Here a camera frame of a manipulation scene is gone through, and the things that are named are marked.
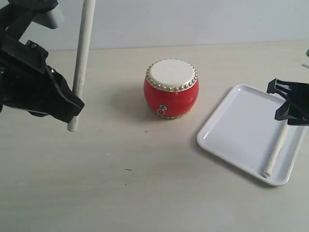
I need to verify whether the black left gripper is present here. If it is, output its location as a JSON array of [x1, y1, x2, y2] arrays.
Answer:
[[0, 45, 84, 123]]

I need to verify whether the white plastic tray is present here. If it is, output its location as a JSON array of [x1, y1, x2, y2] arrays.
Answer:
[[197, 85, 308, 186]]

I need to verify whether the red small drum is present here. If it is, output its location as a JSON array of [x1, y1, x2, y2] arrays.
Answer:
[[143, 58, 199, 119]]

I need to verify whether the wooden drumstick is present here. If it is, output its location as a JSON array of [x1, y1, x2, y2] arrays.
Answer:
[[263, 122, 289, 178], [67, 0, 97, 132]]

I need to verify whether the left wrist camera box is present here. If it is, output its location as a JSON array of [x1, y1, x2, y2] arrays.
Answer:
[[0, 0, 64, 50]]

